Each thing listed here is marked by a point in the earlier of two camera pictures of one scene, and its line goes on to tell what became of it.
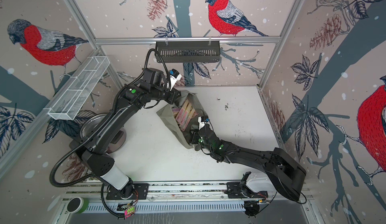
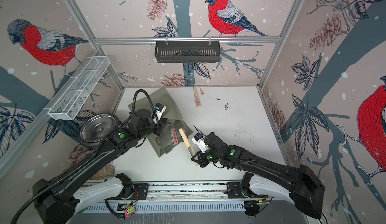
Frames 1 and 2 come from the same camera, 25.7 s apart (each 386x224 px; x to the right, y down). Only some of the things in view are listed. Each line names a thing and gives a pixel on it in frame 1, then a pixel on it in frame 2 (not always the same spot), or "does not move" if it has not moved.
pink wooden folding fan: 183,115 → 196,96
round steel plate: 90,125 does not move
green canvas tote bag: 166,114 → 173,120
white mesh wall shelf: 70,99 does not move
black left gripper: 174,94 → 161,124
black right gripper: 194,136 → 201,160
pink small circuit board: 129,212 does not move
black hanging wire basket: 190,51 does not move
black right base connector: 252,208 does not move
